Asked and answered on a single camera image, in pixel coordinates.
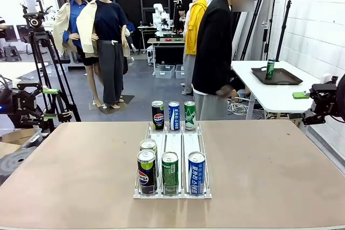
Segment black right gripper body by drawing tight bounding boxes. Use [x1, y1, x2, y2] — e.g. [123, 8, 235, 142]
[309, 79, 339, 119]

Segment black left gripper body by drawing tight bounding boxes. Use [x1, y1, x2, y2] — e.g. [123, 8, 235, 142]
[0, 86, 32, 123]

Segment green cider can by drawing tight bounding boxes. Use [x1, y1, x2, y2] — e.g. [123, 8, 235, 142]
[184, 101, 197, 131]
[161, 151, 180, 196]
[265, 61, 275, 80]

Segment person right forearm black sleeve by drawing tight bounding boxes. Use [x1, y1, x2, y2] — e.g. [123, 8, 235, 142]
[212, 62, 233, 89]

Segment person in black jacket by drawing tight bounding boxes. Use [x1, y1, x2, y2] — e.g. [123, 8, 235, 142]
[191, 0, 259, 122]

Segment background person in black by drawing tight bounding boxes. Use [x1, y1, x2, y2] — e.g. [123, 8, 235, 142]
[176, 9, 189, 37]

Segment person right hand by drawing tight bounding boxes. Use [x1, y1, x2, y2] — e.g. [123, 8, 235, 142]
[216, 84, 234, 98]

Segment black serving tray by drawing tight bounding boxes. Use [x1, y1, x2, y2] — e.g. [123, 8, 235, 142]
[250, 67, 303, 86]

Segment white table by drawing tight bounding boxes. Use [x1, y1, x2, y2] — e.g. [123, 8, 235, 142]
[0, 61, 49, 80]
[231, 60, 323, 120]

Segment brown cardboard box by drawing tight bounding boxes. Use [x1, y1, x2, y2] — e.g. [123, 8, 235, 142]
[1, 127, 44, 149]

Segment grey step stool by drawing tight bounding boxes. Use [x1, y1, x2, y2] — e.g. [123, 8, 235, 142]
[3, 46, 22, 62]

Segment flat brown cardboard sheet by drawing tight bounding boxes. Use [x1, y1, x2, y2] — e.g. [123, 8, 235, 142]
[0, 141, 22, 159]

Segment grey round ringed disc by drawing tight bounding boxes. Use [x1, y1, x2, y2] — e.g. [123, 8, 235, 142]
[0, 146, 38, 186]

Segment dark computer monitor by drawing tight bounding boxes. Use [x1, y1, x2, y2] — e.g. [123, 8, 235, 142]
[4, 24, 19, 43]
[16, 24, 30, 44]

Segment black light stand pole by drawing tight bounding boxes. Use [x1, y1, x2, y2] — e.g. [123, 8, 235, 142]
[274, 0, 294, 62]

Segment figure in striped shirt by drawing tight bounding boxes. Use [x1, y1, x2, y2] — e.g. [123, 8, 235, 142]
[0, 16, 10, 50]

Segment dark square mannequin base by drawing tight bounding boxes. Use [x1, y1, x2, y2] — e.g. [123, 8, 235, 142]
[88, 94, 135, 111]

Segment mannequin blue shirt cream coat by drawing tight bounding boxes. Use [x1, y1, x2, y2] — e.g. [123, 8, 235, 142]
[52, 0, 101, 107]

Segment white whiteboard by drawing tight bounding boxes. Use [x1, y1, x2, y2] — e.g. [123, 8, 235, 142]
[22, 0, 44, 13]

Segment mannequin navy top grey trousers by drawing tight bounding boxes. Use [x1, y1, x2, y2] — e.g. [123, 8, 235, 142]
[76, 0, 130, 109]

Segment black Pepsi can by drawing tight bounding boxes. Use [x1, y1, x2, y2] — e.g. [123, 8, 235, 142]
[136, 149, 158, 196]
[151, 100, 165, 131]
[139, 138, 158, 155]

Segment white computer tower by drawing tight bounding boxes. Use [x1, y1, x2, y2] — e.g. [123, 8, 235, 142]
[147, 45, 156, 66]

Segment clear plastic storage bin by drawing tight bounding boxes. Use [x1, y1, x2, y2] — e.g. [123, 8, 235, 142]
[155, 64, 175, 79]
[175, 64, 187, 80]

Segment clear plastic can dispenser rack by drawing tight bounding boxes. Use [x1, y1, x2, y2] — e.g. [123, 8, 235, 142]
[133, 121, 213, 200]

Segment mannequin in yellow shirt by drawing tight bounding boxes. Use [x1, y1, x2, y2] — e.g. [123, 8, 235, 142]
[183, 0, 213, 96]

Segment beige background table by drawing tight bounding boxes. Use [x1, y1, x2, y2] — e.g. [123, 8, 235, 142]
[147, 37, 187, 76]

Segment black right arm cable sleeve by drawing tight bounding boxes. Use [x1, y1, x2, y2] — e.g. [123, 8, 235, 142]
[335, 73, 345, 123]

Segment white cable coil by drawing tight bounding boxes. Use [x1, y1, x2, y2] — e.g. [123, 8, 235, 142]
[227, 97, 253, 115]

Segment black tripod with camera head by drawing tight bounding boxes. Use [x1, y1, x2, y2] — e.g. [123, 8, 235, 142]
[23, 0, 81, 123]

